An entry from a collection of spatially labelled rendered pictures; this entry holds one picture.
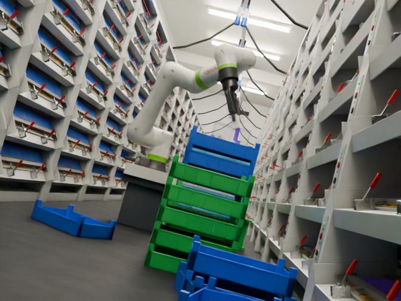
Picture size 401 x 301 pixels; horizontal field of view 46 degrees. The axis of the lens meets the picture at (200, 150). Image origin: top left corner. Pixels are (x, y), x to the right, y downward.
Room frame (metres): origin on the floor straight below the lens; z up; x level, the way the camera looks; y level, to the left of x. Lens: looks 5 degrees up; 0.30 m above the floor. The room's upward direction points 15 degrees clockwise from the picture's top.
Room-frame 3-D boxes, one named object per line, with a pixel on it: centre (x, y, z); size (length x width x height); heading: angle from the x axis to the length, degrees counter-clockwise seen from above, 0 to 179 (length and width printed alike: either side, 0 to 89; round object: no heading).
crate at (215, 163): (2.11, -0.09, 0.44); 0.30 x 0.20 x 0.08; 94
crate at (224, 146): (2.11, -0.09, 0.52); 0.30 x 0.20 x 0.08; 94
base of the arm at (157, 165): (2.82, 0.29, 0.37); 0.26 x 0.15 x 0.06; 106
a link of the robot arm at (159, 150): (2.84, 0.25, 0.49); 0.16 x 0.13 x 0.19; 122
